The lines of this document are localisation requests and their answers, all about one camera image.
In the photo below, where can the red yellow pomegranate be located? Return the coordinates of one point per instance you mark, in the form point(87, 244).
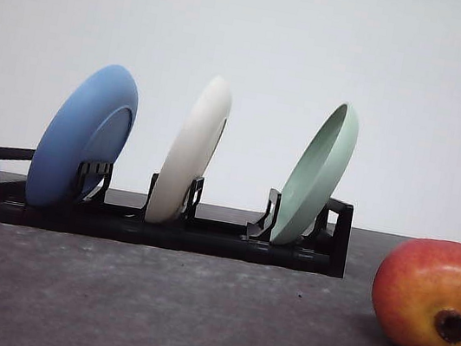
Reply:
point(417, 292)

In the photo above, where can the blue plate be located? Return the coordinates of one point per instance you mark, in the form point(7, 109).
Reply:
point(92, 122)

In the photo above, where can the white plate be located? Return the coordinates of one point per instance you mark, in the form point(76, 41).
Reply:
point(190, 152)

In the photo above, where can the light green plate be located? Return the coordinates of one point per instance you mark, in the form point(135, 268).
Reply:
point(316, 176)

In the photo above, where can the black plastic dish rack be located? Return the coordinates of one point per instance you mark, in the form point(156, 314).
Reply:
point(322, 253)

